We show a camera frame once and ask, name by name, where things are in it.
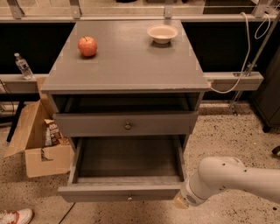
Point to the dark grey side cabinet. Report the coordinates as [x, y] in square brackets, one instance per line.
[267, 97]

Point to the clear plastic water bottle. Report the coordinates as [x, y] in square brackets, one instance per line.
[23, 66]

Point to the red apple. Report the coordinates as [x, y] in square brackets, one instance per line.
[87, 46]

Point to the grey top drawer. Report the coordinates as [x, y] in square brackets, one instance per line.
[107, 115]

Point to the open cardboard box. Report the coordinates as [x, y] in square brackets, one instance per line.
[30, 138]

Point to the white and orange sneaker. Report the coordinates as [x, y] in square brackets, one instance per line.
[23, 216]

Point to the white ceramic bowl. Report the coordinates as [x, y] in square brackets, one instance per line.
[162, 33]

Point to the brown snack bag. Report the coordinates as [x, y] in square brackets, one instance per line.
[52, 133]

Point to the grey drawer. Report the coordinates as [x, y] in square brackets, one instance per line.
[124, 168]
[107, 115]

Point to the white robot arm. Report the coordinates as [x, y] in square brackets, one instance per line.
[215, 175]

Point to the yellow foam gripper tip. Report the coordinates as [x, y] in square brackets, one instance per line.
[189, 194]

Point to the grey wooden drawer cabinet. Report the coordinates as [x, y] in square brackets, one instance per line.
[127, 62]

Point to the metal stand pole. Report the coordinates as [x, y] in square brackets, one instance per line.
[238, 94]

